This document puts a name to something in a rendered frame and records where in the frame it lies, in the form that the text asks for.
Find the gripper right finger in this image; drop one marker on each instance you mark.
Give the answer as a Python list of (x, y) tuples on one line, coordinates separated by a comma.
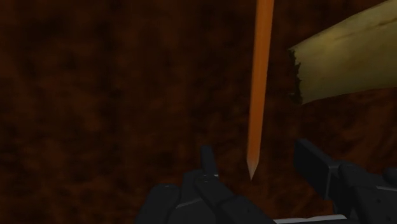
[(350, 186)]

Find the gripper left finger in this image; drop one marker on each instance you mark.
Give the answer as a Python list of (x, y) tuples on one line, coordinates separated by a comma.
[(204, 198)]

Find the yellow-green flat book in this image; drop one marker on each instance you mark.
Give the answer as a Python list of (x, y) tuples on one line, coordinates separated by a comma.
[(347, 59)]

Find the orange pencil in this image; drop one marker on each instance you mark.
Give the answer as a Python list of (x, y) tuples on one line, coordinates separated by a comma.
[(260, 83)]

